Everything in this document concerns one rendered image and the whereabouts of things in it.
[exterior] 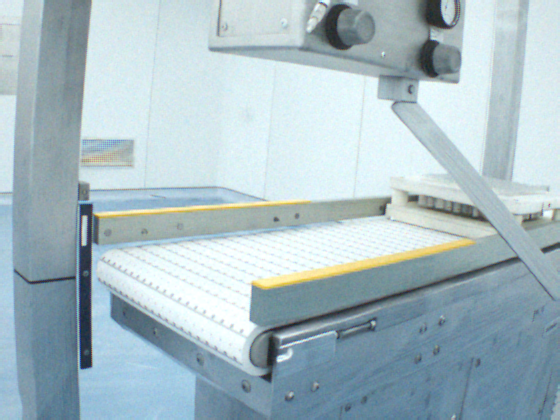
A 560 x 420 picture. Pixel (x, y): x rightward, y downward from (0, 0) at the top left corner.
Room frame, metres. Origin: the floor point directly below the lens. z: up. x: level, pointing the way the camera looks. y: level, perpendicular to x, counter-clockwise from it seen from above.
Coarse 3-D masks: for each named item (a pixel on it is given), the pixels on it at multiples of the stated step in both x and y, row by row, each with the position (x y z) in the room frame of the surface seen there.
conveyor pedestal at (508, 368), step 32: (544, 320) 1.06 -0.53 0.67; (480, 352) 0.83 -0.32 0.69; (512, 352) 0.96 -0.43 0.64; (544, 352) 1.09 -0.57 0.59; (416, 384) 0.70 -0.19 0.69; (448, 384) 0.79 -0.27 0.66; (480, 384) 0.87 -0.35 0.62; (512, 384) 0.98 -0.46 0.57; (544, 384) 1.13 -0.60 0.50; (224, 416) 0.65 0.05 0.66; (256, 416) 0.61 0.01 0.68; (320, 416) 0.57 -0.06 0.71; (384, 416) 0.67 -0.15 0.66; (416, 416) 0.73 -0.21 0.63; (448, 416) 0.81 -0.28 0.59; (480, 416) 0.90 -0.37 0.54; (512, 416) 1.01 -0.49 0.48; (544, 416) 1.17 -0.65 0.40
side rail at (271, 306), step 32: (544, 224) 0.87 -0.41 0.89; (448, 256) 0.63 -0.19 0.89; (480, 256) 0.69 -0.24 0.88; (256, 288) 0.45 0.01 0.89; (288, 288) 0.46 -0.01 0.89; (320, 288) 0.48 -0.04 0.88; (352, 288) 0.52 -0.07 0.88; (384, 288) 0.55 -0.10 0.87; (256, 320) 0.44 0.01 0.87; (288, 320) 0.46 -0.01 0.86
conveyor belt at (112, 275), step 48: (192, 240) 0.72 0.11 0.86; (240, 240) 0.74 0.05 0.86; (288, 240) 0.77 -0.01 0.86; (336, 240) 0.80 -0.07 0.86; (384, 240) 0.82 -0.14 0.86; (432, 240) 0.85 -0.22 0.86; (144, 288) 0.56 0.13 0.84; (192, 288) 0.53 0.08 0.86; (240, 288) 0.55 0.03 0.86; (192, 336) 0.50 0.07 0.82; (240, 336) 0.46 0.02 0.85
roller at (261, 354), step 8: (264, 336) 0.46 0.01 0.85; (256, 344) 0.45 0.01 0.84; (264, 344) 0.46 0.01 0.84; (272, 344) 0.46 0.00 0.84; (256, 352) 0.45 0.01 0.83; (264, 352) 0.46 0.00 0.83; (272, 352) 0.47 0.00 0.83; (256, 360) 0.45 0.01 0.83; (264, 360) 0.46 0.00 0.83; (272, 360) 0.47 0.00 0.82; (264, 368) 0.46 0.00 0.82
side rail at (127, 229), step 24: (144, 216) 0.67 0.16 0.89; (168, 216) 0.70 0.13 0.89; (192, 216) 0.72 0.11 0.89; (216, 216) 0.75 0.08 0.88; (240, 216) 0.78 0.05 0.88; (264, 216) 0.81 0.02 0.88; (288, 216) 0.84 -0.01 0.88; (312, 216) 0.87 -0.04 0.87; (336, 216) 0.91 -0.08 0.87; (360, 216) 0.96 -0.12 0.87; (96, 240) 0.63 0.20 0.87; (120, 240) 0.65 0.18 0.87; (144, 240) 0.67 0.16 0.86
